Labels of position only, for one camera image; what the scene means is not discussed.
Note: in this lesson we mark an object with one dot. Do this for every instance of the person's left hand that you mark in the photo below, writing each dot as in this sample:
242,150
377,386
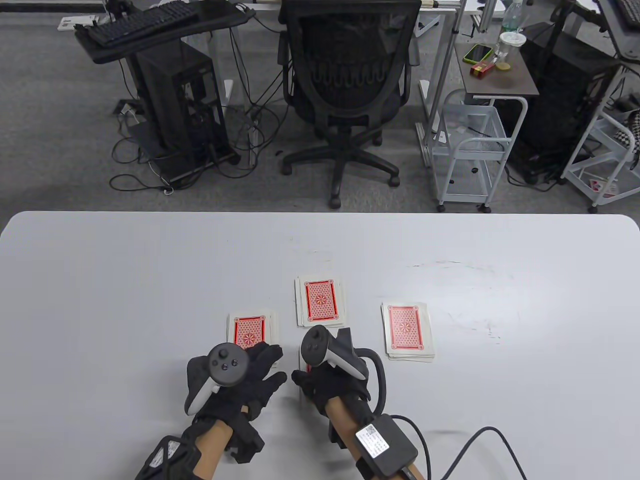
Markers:
245,395

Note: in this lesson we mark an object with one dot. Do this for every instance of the silver metal post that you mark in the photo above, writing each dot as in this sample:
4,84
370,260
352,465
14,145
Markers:
450,52

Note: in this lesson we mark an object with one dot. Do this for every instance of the grey tracking controller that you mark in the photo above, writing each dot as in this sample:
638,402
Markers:
315,345
227,362

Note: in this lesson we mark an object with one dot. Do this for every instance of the clear plastic bottle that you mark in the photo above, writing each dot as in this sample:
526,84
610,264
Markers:
512,17

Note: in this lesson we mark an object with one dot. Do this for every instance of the person's left forearm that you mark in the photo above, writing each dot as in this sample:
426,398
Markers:
212,445

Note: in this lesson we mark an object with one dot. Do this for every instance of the person's right forearm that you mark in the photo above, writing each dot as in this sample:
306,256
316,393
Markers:
345,420

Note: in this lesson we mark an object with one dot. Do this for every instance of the black computer tower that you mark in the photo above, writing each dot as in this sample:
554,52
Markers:
560,90
170,90

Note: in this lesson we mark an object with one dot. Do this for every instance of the white paper sheet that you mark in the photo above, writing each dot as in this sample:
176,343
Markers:
75,22

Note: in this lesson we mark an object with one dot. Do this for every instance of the black white checkered cloth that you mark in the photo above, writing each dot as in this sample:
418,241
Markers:
631,132

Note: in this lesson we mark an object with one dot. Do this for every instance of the card pile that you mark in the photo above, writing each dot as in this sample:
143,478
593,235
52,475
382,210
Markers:
250,330
320,300
406,327

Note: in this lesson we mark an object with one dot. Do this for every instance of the black keyboard tray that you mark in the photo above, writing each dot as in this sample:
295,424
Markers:
220,22
625,45

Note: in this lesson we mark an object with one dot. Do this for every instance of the glass jar white lid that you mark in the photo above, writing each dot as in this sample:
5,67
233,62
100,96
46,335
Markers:
510,47

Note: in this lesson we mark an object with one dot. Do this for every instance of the person's right hand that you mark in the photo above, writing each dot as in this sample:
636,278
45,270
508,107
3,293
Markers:
335,385

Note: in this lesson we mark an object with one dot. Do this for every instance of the black mesh office chair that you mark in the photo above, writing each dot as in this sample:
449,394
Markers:
350,60

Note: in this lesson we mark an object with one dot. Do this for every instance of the black keyboard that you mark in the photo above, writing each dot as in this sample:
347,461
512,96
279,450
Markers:
630,10
140,22

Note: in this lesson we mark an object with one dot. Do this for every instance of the brown side table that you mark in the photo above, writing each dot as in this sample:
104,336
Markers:
500,82

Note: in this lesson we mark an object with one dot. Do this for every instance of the red white small box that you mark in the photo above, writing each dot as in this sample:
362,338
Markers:
602,187

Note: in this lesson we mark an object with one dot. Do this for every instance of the green-cased phone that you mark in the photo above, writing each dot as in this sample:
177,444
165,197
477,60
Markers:
477,52

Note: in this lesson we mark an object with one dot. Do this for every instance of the red-backed playing card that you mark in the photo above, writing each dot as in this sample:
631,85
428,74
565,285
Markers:
302,364

